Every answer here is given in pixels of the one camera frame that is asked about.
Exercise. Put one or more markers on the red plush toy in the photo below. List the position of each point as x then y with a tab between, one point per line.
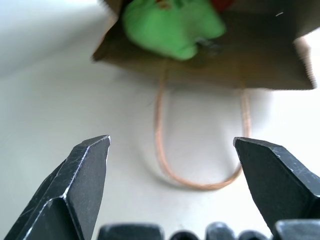
221	4

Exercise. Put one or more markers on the green plush toy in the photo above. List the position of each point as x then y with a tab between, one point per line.
165	27

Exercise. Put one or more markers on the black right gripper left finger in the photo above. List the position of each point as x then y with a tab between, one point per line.
75	190

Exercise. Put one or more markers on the brown paper bag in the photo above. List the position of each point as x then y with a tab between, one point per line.
250	57

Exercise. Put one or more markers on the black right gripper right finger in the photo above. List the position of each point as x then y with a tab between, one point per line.
280	180

